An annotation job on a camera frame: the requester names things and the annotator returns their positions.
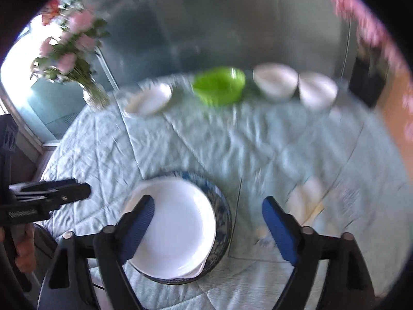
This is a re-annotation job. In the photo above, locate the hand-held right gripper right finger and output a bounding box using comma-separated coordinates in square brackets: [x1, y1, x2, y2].
[262, 196, 376, 310]

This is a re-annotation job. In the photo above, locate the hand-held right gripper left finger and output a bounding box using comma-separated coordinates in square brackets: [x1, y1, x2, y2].
[39, 195, 156, 310]

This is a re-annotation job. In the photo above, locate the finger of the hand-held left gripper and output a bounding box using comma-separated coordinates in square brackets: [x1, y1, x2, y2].
[40, 183, 92, 215]
[8, 178, 78, 195]

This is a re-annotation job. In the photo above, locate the large white plate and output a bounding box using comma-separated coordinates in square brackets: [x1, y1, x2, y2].
[124, 177, 217, 278]

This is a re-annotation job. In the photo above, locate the small white plate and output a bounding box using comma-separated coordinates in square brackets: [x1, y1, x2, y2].
[124, 83, 173, 117]

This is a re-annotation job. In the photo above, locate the person's left hand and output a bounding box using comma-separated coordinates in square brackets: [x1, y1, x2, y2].
[14, 224, 37, 273]

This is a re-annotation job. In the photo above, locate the blue patterned plate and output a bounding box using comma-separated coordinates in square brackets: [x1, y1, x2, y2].
[142, 170, 233, 285]

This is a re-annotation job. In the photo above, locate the light green quilted cloth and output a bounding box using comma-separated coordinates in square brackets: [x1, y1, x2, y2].
[40, 71, 410, 310]

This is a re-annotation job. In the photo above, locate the white bowl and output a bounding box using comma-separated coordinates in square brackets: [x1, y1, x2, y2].
[253, 64, 298, 102]
[298, 72, 339, 112]

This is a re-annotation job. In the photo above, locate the pink flower bouquet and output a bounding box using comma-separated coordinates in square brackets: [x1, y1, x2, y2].
[30, 0, 111, 85]

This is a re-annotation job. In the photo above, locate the green bowl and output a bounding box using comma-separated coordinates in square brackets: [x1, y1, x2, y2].
[192, 67, 246, 106]

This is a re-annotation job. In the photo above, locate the black chair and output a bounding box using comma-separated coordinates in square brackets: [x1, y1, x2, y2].
[348, 47, 388, 108]

